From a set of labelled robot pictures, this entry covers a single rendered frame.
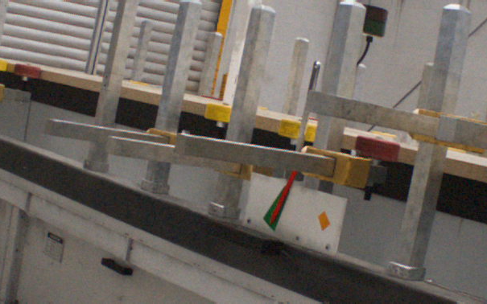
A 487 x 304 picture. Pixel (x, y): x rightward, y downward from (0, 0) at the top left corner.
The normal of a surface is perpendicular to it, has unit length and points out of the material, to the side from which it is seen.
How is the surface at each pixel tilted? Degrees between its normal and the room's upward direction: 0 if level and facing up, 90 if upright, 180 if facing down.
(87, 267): 90
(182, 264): 90
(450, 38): 90
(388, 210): 90
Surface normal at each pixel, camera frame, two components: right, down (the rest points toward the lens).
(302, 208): -0.78, -0.12
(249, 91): 0.59, 0.16
